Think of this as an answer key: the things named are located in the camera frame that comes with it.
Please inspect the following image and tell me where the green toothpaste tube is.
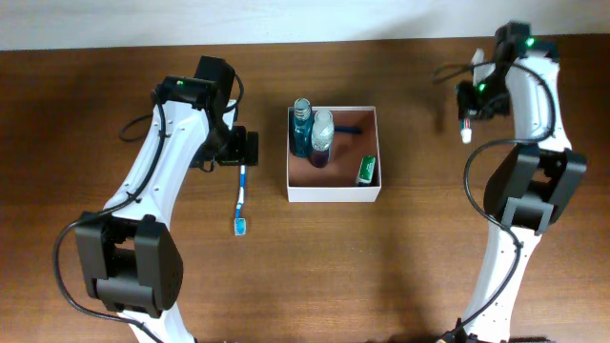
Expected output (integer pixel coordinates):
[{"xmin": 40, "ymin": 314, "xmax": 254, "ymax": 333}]
[{"xmin": 460, "ymin": 118, "xmax": 473, "ymax": 144}]

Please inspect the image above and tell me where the blue Listerine mouthwash bottle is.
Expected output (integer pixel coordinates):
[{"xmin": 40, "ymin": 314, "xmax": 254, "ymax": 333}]
[{"xmin": 293, "ymin": 98, "xmax": 313, "ymax": 158}]

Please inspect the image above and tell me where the clear foaming soap pump bottle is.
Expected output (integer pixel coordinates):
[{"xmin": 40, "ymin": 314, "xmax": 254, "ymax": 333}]
[{"xmin": 309, "ymin": 110, "xmax": 335, "ymax": 169}]

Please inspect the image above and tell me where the blue white toothbrush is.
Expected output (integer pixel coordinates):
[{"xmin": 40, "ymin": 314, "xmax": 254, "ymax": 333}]
[{"xmin": 234, "ymin": 165, "xmax": 247, "ymax": 236}]

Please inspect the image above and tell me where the blue disposable razor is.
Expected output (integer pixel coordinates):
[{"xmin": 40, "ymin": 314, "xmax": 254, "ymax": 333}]
[{"xmin": 335, "ymin": 126, "xmax": 362, "ymax": 135}]

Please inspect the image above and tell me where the green white soap box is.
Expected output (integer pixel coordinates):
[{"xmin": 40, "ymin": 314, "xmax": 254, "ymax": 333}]
[{"xmin": 356, "ymin": 155, "xmax": 376, "ymax": 187}]

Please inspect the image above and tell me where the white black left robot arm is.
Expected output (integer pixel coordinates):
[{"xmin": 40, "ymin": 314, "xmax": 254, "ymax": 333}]
[{"xmin": 65, "ymin": 56, "xmax": 258, "ymax": 342}]

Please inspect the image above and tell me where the pink white open box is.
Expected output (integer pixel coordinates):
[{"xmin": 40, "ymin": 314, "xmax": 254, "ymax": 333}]
[{"xmin": 285, "ymin": 106, "xmax": 382, "ymax": 203}]

